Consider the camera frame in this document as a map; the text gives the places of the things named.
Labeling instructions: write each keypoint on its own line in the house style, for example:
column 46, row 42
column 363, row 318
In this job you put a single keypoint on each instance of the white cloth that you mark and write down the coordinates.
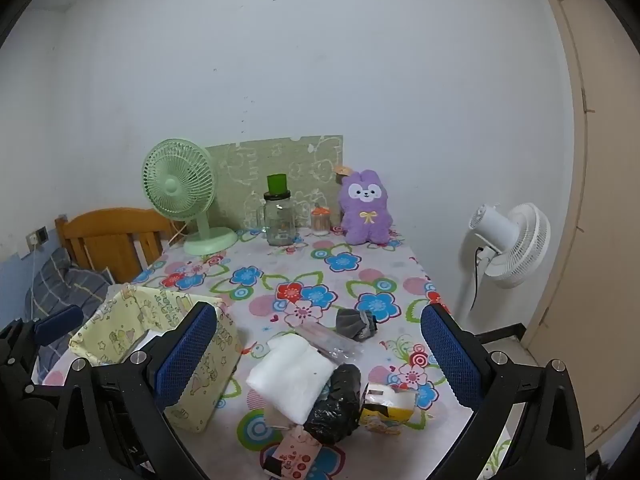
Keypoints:
column 290, row 375

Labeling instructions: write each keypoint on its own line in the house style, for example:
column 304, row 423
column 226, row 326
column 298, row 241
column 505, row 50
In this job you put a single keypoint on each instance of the yellow printed fabric storage box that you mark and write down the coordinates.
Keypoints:
column 120, row 322

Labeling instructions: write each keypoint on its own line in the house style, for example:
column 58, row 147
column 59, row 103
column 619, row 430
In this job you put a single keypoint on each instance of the glass jar mug green lid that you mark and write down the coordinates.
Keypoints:
column 279, row 220

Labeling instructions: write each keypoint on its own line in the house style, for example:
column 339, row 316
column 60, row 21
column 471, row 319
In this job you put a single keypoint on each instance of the grey sock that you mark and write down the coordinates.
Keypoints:
column 355, row 325

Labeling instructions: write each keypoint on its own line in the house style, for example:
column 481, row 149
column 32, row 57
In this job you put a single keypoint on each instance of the purple plush bunny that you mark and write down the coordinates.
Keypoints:
column 365, row 220

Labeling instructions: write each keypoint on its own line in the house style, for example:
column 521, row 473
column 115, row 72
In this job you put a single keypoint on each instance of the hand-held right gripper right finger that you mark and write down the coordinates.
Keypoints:
column 450, row 355

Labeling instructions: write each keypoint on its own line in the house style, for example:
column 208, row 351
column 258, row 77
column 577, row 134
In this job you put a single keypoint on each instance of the yellow white tissue packet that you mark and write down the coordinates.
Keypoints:
column 390, row 400

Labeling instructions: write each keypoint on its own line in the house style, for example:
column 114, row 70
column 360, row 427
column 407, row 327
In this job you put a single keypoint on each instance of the pink packet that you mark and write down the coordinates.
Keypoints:
column 297, row 455

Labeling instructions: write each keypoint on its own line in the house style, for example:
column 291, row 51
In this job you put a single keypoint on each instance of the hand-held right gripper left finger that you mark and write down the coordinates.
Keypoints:
column 185, row 355

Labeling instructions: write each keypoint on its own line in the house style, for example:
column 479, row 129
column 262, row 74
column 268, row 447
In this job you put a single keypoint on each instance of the green desk fan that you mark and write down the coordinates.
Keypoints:
column 172, row 182

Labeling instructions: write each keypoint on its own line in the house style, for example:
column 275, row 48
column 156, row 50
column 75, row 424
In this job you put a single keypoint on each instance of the green printed board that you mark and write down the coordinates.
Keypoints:
column 250, row 170

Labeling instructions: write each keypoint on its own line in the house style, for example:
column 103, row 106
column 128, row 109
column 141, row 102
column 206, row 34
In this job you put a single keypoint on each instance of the clear plastic packet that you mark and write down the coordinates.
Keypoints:
column 325, row 340

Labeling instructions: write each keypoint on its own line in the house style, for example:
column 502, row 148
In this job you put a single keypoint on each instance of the white standing fan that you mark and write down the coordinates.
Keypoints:
column 500, row 235

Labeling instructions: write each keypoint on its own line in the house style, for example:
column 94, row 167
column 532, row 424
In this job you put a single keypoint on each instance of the wooden headboard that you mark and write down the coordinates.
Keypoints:
column 110, row 225

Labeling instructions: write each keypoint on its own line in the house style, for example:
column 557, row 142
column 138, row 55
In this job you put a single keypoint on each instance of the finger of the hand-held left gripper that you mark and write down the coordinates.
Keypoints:
column 60, row 322

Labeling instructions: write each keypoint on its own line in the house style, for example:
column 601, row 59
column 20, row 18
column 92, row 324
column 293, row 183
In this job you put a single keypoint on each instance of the grey plaid pillow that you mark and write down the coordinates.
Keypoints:
column 65, row 285

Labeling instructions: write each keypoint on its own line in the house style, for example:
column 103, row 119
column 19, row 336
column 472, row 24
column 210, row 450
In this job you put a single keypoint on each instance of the beige door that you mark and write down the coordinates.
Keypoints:
column 610, row 210

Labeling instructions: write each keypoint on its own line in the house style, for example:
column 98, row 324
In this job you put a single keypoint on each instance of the cotton swab container orange lid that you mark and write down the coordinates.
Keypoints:
column 320, row 222

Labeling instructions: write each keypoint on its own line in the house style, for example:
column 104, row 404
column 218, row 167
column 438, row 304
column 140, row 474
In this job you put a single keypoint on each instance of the wall socket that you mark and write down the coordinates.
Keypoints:
column 37, row 236

